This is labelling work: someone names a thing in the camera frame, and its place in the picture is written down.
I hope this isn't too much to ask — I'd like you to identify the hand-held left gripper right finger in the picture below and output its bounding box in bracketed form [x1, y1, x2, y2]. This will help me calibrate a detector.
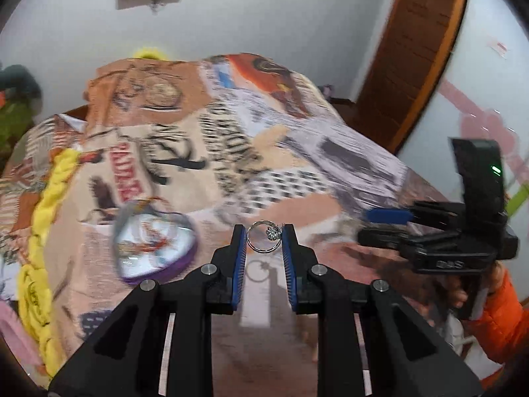
[282, 223, 484, 397]

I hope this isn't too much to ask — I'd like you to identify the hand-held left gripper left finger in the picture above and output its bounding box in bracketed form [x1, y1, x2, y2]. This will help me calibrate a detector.
[49, 224, 248, 397]

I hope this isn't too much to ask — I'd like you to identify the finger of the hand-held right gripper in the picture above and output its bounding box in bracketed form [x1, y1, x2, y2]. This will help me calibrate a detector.
[365, 201, 467, 226]
[357, 227, 419, 252]

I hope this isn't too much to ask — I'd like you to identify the silver ring with clear stone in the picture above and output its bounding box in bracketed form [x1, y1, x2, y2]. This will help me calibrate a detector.
[246, 220, 287, 254]

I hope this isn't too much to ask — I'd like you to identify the purple heart-shaped tin box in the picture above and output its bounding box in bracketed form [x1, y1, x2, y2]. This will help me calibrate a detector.
[111, 199, 200, 286]

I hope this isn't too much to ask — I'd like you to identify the person's right hand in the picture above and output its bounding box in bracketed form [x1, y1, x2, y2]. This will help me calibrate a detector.
[443, 275, 470, 310]

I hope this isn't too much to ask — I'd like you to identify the lime green strip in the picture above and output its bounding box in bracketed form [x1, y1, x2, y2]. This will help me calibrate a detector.
[506, 185, 529, 217]

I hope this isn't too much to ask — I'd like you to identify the printed blanket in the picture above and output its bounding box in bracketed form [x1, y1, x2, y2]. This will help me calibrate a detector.
[0, 53, 468, 381]

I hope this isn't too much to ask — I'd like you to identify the wooden door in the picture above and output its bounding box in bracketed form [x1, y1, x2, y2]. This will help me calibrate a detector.
[349, 0, 472, 154]

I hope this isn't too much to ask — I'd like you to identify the yellow blanket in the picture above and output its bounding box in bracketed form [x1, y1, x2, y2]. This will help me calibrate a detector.
[19, 45, 171, 382]

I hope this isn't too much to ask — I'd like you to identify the pink cloth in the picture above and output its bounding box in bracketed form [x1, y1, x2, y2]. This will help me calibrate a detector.
[0, 298, 43, 378]

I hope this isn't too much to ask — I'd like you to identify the patterned bed sheet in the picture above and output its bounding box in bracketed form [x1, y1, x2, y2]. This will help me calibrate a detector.
[0, 113, 89, 257]

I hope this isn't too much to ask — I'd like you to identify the pink heart wall decal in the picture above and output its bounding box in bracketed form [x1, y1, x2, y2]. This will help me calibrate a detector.
[460, 110, 504, 146]
[501, 126, 523, 174]

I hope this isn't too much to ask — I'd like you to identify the pink ribbon wall decal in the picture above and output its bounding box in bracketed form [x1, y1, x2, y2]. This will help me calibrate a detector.
[437, 81, 489, 117]

